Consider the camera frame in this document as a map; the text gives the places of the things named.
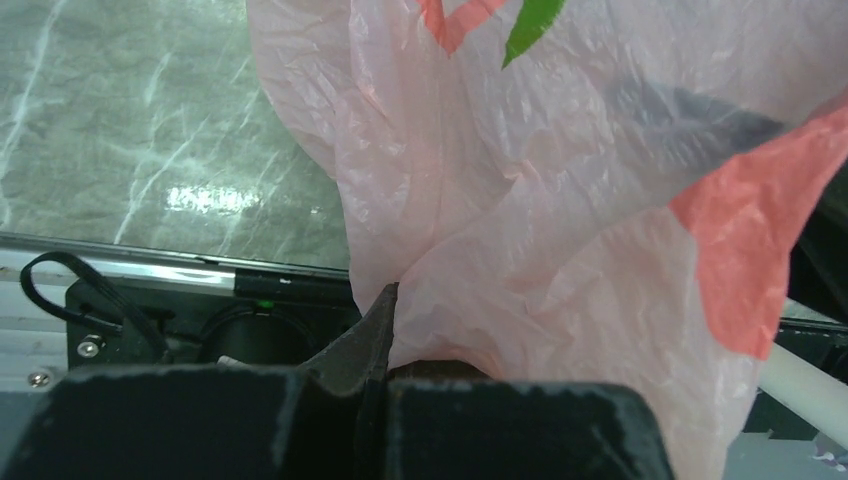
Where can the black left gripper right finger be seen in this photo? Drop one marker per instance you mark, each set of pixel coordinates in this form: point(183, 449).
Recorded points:
point(447, 420)

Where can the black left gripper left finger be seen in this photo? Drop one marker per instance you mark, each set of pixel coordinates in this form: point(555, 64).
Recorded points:
point(320, 420)

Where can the white pvc pipe frame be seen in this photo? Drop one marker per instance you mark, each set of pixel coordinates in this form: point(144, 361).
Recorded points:
point(813, 395)

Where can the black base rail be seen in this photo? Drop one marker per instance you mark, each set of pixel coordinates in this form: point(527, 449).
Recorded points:
point(204, 307)

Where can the pink plastic bag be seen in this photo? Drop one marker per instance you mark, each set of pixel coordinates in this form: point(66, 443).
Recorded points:
point(574, 190)

